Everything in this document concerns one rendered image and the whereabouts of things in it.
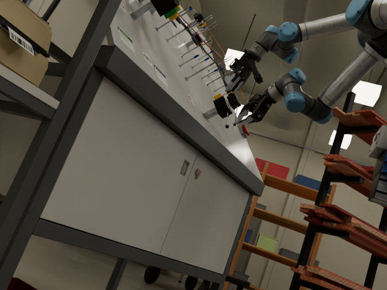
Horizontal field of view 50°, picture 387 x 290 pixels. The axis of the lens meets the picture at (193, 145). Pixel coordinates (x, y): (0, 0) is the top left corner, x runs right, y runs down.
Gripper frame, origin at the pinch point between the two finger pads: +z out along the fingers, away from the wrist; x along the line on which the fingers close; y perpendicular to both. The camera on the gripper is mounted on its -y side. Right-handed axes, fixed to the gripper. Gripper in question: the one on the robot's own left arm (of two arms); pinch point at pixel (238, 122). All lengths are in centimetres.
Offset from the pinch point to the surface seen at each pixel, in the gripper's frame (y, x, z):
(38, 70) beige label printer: -85, 65, -20
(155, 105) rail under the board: -58, 38, -16
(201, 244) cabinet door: -46, -17, 26
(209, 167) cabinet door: -32.8, 2.9, 4.9
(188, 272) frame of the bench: -57, -19, 31
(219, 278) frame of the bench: -41, -40, 41
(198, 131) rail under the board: -41.6, 19.4, -9.3
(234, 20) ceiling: 703, -38, 213
